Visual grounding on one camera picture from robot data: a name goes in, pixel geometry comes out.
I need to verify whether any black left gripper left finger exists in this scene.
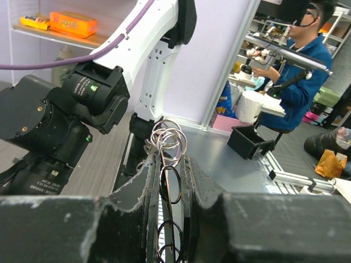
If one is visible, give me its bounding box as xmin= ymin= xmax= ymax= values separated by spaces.
xmin=1 ymin=155 xmax=160 ymax=262

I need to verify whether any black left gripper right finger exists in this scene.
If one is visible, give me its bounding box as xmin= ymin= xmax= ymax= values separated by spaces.
xmin=180 ymin=156 xmax=350 ymax=262

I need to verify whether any round steel keyring disc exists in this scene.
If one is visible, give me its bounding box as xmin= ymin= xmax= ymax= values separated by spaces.
xmin=144 ymin=118 xmax=188 ymax=262

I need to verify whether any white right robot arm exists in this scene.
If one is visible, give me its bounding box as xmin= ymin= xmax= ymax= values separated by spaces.
xmin=1 ymin=1 xmax=197 ymax=195

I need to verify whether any black plastic bin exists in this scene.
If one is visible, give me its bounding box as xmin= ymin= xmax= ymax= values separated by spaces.
xmin=227 ymin=125 xmax=275 ymax=159

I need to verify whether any blue Doritos bag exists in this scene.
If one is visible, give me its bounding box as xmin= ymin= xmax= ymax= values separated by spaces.
xmin=216 ymin=81 xmax=236 ymax=118

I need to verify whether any white paper towel roll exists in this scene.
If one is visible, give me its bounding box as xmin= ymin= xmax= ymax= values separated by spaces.
xmin=235 ymin=90 xmax=264 ymax=124

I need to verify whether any person in blue jacket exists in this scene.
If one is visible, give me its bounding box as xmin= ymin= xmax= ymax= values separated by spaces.
xmin=251 ymin=0 xmax=334 ymax=132

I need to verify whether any green soap dispenser bottle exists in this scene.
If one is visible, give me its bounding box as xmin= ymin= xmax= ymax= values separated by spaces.
xmin=51 ymin=45 xmax=74 ymax=87

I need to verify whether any orange Reese's box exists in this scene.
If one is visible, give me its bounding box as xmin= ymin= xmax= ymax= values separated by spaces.
xmin=49 ymin=12 xmax=97 ymax=38

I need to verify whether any yellow M&M's bag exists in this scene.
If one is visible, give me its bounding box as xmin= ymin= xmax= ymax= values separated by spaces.
xmin=20 ymin=15 xmax=50 ymax=31

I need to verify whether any white wire shelf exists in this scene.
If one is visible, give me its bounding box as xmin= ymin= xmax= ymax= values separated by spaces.
xmin=6 ymin=1 xmax=121 ymax=65

